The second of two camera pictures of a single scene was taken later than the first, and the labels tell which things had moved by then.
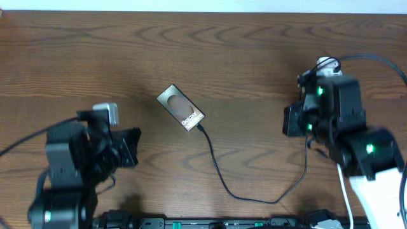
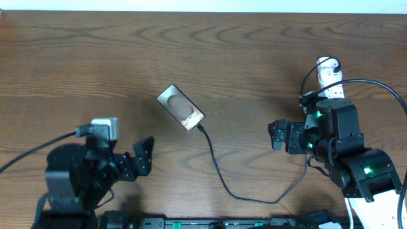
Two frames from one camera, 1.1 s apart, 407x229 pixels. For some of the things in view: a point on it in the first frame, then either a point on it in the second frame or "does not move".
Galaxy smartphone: (177, 103) does not move
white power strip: (325, 66) does not move
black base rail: (113, 219) does not move
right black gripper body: (301, 123) to (301, 141)
